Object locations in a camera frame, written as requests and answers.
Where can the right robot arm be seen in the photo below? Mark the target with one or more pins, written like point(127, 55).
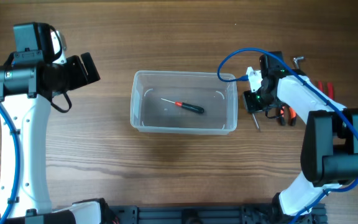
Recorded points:
point(329, 153)

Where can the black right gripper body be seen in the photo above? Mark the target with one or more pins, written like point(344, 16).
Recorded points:
point(258, 101)

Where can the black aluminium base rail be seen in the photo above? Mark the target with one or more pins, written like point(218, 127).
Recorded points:
point(245, 214)

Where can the green handled screwdriver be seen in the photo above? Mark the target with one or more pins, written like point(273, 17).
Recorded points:
point(256, 122)

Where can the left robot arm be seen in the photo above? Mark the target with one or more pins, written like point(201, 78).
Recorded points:
point(30, 78)

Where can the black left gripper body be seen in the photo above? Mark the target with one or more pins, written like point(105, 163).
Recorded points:
point(74, 74)

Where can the black red-collar screwdriver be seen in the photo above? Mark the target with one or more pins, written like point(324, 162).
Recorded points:
point(186, 106)

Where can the silver L-shaped socket wrench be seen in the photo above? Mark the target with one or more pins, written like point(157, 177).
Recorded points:
point(297, 60)

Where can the clear plastic container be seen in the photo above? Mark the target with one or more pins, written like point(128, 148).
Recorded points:
point(184, 102)

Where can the orange black needle-nose pliers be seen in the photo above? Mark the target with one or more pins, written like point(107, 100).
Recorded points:
point(281, 112)

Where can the red handled cutters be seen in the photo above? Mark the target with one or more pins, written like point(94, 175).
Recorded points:
point(327, 88)

